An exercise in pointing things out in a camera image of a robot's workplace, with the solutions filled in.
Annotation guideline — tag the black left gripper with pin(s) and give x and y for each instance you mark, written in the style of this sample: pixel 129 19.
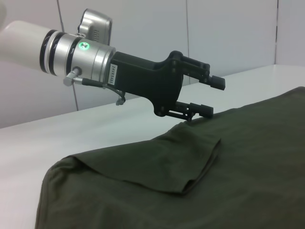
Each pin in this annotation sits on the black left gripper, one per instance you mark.
pixel 147 81

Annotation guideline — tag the dark green t-shirt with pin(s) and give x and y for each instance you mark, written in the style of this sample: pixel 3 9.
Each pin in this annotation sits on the dark green t-shirt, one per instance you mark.
pixel 190 179

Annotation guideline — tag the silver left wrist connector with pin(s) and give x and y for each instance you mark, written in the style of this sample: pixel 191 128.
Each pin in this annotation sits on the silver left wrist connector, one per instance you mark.
pixel 70 78

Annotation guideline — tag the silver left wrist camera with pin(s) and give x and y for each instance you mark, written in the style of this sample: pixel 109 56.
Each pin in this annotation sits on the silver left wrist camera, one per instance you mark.
pixel 95 23

